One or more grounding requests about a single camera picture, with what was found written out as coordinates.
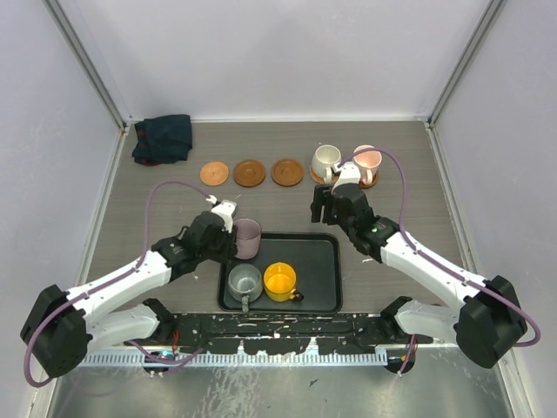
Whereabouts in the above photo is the woven rattan coaster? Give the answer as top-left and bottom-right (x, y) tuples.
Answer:
(309, 168), (339, 185)

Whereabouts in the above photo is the dark wooden coaster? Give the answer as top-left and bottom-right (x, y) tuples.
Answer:
(272, 158), (304, 187)
(233, 159), (266, 188)
(359, 172), (379, 189)

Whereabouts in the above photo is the white speckled mug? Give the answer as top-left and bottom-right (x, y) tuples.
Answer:
(310, 145), (341, 185)

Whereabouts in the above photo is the purple mug black handle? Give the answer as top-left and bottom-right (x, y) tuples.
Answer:
(233, 219), (262, 260)

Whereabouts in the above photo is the pink ceramic mug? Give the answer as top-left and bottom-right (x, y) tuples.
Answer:
(352, 145), (382, 184)

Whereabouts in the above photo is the grey stoneware mug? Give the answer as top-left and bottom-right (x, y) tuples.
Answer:
(227, 264), (263, 313)

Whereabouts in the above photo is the light orange coaster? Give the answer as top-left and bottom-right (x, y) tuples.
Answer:
(200, 161), (230, 186)

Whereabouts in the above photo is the yellow mug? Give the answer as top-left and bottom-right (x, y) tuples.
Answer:
(263, 262), (304, 303)

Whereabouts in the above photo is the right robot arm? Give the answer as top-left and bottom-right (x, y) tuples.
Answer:
(311, 184), (527, 368)

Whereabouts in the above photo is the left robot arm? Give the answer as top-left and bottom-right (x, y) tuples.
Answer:
(20, 200), (237, 387)

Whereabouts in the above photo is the black plastic tray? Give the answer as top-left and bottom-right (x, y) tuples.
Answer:
(217, 231), (344, 314)

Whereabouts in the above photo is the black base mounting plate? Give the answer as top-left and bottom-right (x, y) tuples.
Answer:
(138, 313), (410, 355)

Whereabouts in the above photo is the dark blue folded cloth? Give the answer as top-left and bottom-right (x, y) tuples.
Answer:
(131, 114), (193, 166)

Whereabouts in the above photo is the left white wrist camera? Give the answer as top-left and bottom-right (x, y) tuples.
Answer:
(205, 195), (238, 233)

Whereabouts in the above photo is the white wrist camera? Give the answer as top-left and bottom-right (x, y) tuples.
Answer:
(332, 161), (360, 189)
(205, 195), (238, 233)

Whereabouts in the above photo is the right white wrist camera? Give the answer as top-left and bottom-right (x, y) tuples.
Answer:
(332, 161), (360, 189)

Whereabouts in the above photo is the perforated cable duct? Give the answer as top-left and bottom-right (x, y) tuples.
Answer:
(78, 347), (388, 368)

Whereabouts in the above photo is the aluminium frame rail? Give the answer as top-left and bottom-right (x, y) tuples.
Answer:
(43, 312), (517, 349)

